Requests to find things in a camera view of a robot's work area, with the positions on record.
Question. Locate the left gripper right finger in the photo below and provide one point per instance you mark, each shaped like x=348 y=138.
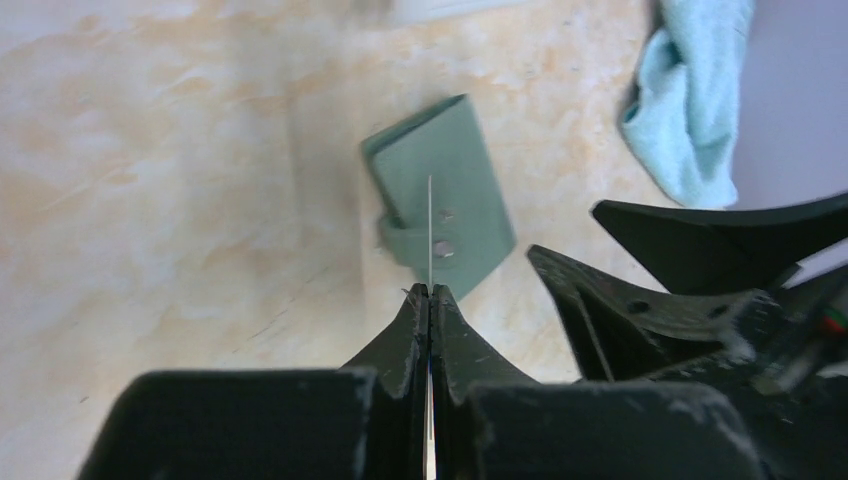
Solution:
x=494 y=422

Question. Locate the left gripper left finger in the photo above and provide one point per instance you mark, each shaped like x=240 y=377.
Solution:
x=363 y=420

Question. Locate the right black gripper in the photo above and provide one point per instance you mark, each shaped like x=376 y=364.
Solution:
x=778 y=360

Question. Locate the yellow credit card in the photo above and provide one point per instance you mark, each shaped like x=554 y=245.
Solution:
x=430 y=276

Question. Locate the translucent white plastic bin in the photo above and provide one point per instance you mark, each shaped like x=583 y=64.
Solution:
x=418 y=11

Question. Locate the light blue towel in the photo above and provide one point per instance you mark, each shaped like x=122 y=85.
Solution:
x=683 y=125

